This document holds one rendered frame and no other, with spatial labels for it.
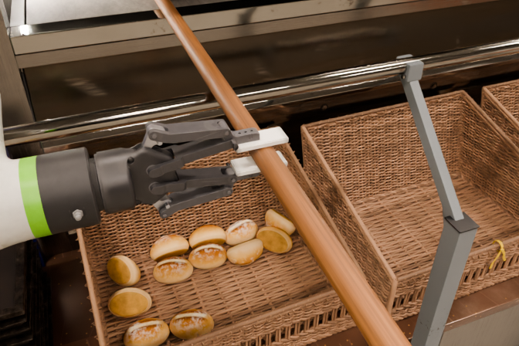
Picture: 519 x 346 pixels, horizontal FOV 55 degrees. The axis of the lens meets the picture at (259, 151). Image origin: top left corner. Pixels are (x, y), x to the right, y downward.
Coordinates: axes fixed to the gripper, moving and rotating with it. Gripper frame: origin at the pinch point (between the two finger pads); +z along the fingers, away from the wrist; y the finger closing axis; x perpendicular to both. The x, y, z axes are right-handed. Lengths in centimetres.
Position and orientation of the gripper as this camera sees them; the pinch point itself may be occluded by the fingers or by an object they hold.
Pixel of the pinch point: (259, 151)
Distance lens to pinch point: 65.0
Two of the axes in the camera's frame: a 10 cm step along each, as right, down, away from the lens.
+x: 3.5, 5.3, -7.7
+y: -0.1, 8.2, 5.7
